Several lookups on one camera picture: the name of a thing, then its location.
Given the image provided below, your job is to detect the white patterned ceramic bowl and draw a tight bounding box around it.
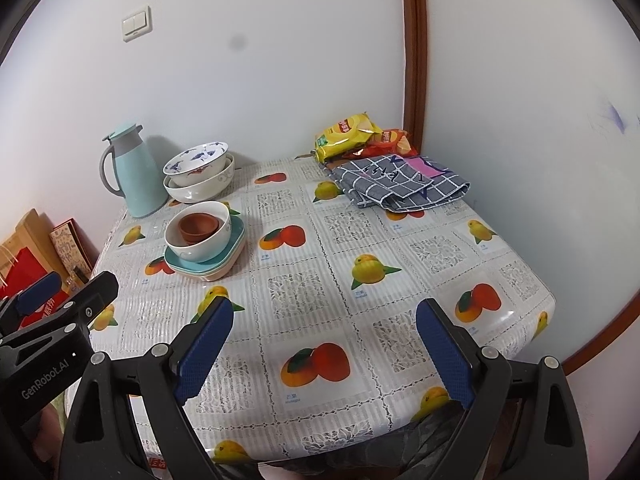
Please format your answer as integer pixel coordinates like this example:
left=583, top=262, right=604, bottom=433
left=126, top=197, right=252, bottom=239
left=163, top=154, right=236, bottom=204

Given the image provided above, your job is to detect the person's camouflage trouser leg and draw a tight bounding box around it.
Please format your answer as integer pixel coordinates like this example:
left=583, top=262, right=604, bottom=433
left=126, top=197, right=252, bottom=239
left=280, top=400, right=501, bottom=480

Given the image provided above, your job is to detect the brown wooden door frame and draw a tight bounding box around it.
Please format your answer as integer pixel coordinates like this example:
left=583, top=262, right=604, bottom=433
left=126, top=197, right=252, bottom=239
left=399, top=0, right=426, bottom=156

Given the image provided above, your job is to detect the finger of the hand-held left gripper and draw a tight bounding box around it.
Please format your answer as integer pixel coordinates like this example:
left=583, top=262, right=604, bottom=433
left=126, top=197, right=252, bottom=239
left=30, top=271, right=120, bottom=341
left=0, top=271, right=60, bottom=322

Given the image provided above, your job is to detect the blue floral ceramic bowl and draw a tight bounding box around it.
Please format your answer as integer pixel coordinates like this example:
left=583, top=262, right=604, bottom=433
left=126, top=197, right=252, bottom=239
left=162, top=141, right=231, bottom=186

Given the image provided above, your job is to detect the red snack bag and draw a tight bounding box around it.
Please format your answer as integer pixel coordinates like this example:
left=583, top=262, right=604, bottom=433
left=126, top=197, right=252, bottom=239
left=357, top=128, right=420, bottom=158

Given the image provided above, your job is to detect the brown patterned box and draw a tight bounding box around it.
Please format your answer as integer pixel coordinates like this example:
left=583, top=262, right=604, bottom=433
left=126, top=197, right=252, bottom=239
left=48, top=218, right=99, bottom=281

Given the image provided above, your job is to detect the blue plastic plate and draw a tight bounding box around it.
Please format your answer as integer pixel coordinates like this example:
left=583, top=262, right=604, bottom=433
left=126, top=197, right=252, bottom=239
left=164, top=215, right=246, bottom=272

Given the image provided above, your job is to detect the yellow snack bag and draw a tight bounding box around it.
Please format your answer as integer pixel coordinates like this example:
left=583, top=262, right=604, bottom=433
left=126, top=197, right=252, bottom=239
left=315, top=112, right=383, bottom=163

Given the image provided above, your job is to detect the brown wooden baseboard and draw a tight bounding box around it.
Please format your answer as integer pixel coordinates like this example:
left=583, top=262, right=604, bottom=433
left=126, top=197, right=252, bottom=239
left=560, top=290, right=640, bottom=376

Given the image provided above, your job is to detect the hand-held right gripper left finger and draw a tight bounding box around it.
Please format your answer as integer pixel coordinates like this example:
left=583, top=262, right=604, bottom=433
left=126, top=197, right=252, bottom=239
left=62, top=297, right=235, bottom=480

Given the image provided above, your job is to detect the white light switch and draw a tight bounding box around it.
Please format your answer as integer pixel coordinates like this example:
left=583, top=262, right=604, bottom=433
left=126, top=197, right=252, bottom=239
left=122, top=6, right=152, bottom=43

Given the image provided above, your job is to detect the grey checked cloth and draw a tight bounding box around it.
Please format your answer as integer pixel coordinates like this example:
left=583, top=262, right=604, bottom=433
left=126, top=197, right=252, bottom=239
left=327, top=154, right=472, bottom=211

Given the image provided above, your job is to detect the green plastic plate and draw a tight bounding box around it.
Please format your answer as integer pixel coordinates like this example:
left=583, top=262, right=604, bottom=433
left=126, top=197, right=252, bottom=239
left=167, top=240, right=247, bottom=276

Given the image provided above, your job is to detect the light blue thermos jug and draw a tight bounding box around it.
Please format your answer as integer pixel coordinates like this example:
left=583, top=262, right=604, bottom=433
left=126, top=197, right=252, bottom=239
left=99, top=124, right=170, bottom=218

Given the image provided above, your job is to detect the plain white bowl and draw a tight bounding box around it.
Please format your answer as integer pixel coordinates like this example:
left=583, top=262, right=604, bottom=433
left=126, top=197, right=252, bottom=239
left=165, top=201, right=232, bottom=264

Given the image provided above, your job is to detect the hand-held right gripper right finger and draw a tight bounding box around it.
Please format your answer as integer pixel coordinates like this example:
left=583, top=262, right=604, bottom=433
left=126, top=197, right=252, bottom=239
left=416, top=298, right=590, bottom=480

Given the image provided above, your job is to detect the fruit print tablecloth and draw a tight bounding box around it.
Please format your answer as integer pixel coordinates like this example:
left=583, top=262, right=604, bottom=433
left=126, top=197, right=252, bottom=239
left=64, top=157, right=557, bottom=466

